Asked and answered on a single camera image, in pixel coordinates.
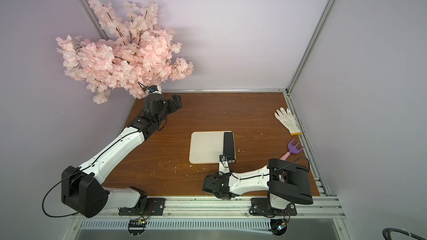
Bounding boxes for right electronics board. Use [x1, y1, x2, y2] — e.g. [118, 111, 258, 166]
[269, 219, 289, 237]

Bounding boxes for purple toy fork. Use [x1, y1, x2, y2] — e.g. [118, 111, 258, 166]
[280, 139, 304, 161]

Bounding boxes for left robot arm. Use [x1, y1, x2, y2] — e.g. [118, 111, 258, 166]
[58, 92, 182, 218]

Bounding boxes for black cable corner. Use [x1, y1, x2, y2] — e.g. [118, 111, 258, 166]
[382, 228, 426, 240]

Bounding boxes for white work glove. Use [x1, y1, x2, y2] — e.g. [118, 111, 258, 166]
[274, 107, 302, 136]

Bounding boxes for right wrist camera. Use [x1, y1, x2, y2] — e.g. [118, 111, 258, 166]
[219, 154, 235, 174]

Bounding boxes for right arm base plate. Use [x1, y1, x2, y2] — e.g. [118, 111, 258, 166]
[249, 197, 297, 217]

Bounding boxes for electronics board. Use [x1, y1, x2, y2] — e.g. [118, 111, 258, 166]
[127, 218, 148, 237]
[269, 219, 289, 237]

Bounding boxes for aluminium front rail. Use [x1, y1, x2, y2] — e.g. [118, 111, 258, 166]
[70, 196, 346, 220]

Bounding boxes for left electronics board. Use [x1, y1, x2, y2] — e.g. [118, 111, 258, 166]
[127, 218, 148, 237]

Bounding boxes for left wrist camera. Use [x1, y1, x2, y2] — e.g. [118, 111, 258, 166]
[138, 82, 162, 96]

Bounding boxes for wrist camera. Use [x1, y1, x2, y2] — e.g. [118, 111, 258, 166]
[219, 154, 235, 174]
[138, 82, 162, 96]

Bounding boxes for pink cherry blossom tree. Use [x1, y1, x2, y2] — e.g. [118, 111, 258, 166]
[56, 0, 193, 104]

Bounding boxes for cream cutting board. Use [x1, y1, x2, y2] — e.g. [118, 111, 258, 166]
[189, 131, 231, 164]

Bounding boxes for black kitchen knife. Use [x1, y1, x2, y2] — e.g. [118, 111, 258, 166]
[223, 132, 235, 162]

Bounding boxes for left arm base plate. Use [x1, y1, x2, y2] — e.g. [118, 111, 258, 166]
[119, 197, 166, 216]

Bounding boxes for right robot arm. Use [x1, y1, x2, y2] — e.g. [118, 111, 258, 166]
[202, 158, 314, 210]

